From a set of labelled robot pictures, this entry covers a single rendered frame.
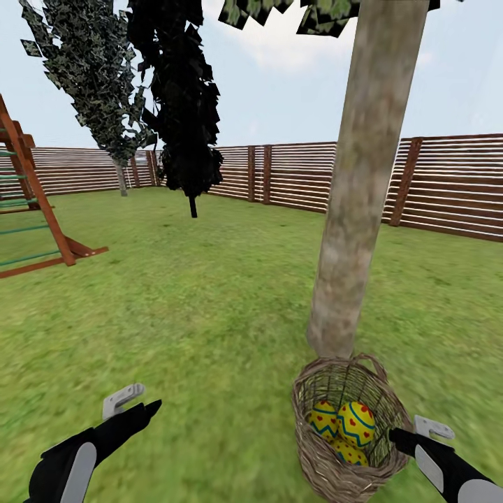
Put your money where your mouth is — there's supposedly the wicker basket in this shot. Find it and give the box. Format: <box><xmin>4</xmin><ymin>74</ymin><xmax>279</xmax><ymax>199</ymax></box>
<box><xmin>291</xmin><ymin>352</ymin><xmax>415</xmax><ymax>503</ymax></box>

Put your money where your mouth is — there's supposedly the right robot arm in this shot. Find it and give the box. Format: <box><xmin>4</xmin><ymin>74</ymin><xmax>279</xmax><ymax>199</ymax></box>
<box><xmin>388</xmin><ymin>415</ymin><xmax>503</xmax><ymax>503</ymax></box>

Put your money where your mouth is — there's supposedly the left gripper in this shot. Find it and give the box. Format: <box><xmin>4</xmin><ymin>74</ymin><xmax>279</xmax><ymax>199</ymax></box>
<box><xmin>101</xmin><ymin>400</ymin><xmax>162</xmax><ymax>453</ymax></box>

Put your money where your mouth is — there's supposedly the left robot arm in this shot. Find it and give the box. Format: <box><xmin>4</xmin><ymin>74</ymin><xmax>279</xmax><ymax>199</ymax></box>
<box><xmin>23</xmin><ymin>383</ymin><xmax>162</xmax><ymax>503</ymax></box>

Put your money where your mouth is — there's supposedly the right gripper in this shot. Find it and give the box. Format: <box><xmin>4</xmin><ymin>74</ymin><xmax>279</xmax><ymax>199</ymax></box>
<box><xmin>388</xmin><ymin>427</ymin><xmax>424</xmax><ymax>457</ymax></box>

